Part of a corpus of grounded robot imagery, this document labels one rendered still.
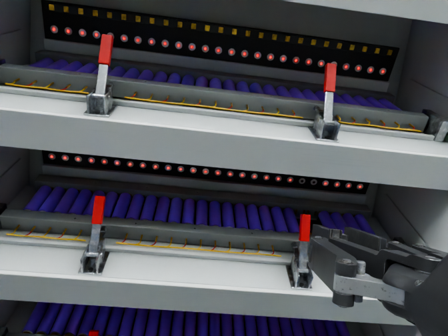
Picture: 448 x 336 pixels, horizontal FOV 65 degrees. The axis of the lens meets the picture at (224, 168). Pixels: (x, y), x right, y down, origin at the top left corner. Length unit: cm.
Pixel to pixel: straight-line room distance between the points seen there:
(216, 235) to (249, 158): 14
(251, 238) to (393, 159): 21
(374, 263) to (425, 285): 7
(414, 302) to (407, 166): 29
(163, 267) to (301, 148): 23
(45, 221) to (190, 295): 22
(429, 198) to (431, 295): 38
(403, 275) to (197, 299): 30
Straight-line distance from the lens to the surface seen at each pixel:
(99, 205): 47
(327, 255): 26
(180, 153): 41
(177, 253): 49
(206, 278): 47
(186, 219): 52
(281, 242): 52
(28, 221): 54
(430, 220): 57
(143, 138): 41
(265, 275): 49
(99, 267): 47
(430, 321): 20
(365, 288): 22
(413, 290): 21
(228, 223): 53
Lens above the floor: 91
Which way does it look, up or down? 11 degrees down
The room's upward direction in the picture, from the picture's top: 7 degrees clockwise
